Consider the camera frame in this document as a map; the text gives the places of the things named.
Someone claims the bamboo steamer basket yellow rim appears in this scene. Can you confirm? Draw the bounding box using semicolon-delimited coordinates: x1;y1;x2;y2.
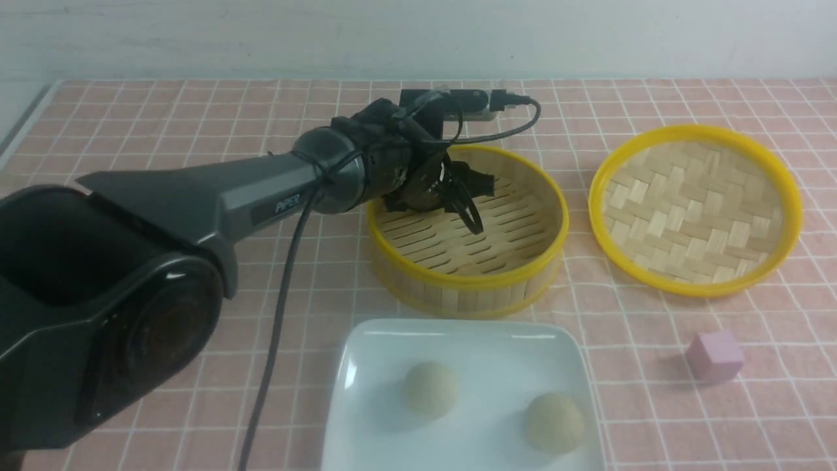
366;145;569;319

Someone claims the pink checkered tablecloth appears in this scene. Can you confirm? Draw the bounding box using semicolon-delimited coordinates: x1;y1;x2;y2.
2;78;836;470

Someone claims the pale steamed bun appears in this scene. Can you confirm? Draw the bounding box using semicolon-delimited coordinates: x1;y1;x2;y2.
401;362;458;420

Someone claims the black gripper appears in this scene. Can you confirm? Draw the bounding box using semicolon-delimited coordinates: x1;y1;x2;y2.
332;98;494;235

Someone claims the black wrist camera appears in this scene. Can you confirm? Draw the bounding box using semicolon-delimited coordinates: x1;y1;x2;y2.
400;88;542;145

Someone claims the bamboo steamer lid yellow rim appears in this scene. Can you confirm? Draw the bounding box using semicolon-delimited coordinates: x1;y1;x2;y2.
588;124;803;298

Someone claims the pink cube block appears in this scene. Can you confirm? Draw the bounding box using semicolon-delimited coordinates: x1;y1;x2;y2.
685;330;745;384

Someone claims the black cable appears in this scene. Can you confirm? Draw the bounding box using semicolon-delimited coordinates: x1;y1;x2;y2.
237;97;542;471

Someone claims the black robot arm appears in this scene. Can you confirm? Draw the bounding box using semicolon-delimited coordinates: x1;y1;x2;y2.
1;99;494;454

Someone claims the beige steamed bun on plate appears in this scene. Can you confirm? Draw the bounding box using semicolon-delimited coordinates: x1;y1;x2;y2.
524;392;587;456

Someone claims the white square plate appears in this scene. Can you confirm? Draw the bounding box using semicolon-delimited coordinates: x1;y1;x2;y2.
320;319;607;470

